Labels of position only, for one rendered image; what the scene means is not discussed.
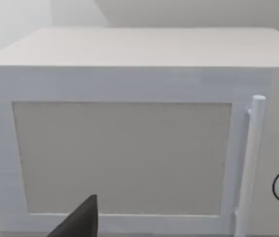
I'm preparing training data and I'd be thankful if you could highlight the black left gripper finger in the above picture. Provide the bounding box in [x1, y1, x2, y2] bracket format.
[46, 194, 98, 237]

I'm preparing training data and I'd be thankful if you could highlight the pale microwave door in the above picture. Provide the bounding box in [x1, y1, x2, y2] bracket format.
[0, 70, 273, 235]

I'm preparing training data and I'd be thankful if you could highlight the pale microwave oven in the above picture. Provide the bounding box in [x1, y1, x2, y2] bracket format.
[0, 27, 279, 237]

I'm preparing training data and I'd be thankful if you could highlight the white microwave door handle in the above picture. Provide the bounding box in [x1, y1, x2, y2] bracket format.
[233, 95, 266, 237]

